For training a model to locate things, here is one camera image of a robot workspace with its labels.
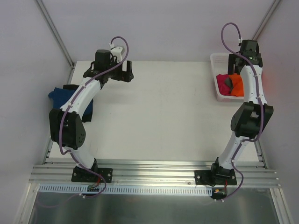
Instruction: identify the aluminium extrusion rail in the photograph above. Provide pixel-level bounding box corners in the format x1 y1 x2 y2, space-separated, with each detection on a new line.
29 158 282 188

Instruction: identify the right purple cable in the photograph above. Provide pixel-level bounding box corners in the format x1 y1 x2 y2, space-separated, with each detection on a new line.
207 22 266 203

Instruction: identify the grey t shirt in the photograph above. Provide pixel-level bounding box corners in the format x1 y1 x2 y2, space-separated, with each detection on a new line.
225 77 233 90

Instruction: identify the white slotted cable duct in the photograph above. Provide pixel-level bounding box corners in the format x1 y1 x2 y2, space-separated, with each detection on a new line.
39 184 212 196

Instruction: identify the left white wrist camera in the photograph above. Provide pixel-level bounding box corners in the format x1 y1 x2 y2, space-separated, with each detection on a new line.
109 43 125 63

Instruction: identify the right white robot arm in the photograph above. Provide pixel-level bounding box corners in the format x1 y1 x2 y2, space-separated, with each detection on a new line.
209 40 274 184

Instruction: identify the purple cable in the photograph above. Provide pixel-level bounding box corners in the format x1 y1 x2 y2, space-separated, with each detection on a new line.
36 36 130 208
207 22 266 203

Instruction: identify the pink t shirt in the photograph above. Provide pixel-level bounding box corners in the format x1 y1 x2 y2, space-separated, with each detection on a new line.
216 74 231 96

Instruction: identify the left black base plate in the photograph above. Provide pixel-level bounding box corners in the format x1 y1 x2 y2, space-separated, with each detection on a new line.
71 167 113 183

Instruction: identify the blue folded t shirt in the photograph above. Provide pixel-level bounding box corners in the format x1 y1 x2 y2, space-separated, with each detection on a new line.
48 87 94 119

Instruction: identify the aluminium frame post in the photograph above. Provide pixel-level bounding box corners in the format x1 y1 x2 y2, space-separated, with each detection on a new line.
252 0 282 41
35 0 76 68

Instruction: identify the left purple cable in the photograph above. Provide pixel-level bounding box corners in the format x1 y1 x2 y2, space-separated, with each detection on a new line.
36 36 130 208

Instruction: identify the right aluminium frame post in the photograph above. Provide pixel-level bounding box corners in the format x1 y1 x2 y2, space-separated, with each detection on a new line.
252 0 282 41

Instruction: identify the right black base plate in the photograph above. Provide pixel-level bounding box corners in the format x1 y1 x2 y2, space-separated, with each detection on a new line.
194 169 237 187

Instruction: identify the white plastic basket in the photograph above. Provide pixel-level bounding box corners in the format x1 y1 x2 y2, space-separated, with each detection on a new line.
210 52 246 102

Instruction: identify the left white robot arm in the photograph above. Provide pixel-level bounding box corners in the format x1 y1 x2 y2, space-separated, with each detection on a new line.
49 46 134 181

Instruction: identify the left aluminium frame post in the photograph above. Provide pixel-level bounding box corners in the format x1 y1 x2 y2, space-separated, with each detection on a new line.
35 0 76 68

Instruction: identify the orange t shirt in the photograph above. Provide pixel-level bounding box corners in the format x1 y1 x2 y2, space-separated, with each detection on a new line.
228 73 244 97

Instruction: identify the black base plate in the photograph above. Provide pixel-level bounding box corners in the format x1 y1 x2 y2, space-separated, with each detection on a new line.
71 167 113 183
194 169 237 187

